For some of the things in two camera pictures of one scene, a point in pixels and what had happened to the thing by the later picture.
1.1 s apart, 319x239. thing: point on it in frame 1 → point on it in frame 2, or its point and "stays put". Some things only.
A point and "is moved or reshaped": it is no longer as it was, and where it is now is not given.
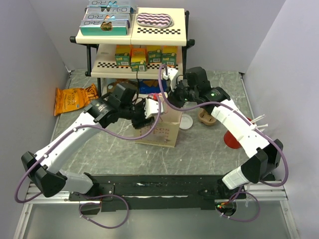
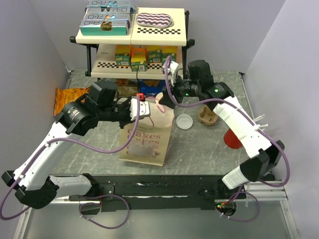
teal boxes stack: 102,28 stays put
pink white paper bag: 165,134 is moved or reshaped
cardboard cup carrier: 206,119 stays put
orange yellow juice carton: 138,59 stays put
